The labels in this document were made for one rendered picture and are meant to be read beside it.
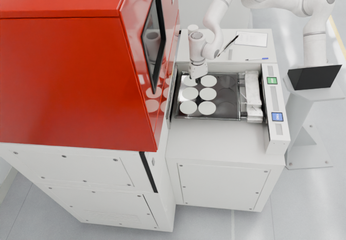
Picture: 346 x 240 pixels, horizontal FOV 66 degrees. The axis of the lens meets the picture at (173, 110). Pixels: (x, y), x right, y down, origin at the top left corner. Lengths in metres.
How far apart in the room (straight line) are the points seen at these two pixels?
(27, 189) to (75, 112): 1.85
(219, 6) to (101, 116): 0.86
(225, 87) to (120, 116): 0.92
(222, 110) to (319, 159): 1.24
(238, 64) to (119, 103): 1.07
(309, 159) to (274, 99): 1.07
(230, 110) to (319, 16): 0.72
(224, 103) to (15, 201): 1.95
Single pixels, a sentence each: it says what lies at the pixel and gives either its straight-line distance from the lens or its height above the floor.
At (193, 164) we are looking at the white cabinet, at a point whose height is 0.76.
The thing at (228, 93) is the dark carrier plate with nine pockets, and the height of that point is 0.90.
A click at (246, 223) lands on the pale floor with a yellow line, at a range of 2.21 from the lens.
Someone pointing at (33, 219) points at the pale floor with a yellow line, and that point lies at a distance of 2.56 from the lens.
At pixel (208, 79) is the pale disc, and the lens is 1.70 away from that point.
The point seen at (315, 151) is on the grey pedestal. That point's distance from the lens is 2.59.
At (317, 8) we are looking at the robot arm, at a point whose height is 1.23.
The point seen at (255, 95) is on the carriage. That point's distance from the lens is 1.67.
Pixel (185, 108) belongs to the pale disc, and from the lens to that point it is 1.55.
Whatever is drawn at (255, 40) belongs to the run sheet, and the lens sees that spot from 1.90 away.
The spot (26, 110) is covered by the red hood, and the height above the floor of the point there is 1.46.
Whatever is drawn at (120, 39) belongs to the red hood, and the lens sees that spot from 0.64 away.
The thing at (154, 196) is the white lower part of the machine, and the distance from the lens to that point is 1.46.
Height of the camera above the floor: 2.11
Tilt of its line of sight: 51 degrees down
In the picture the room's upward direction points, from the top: 8 degrees counter-clockwise
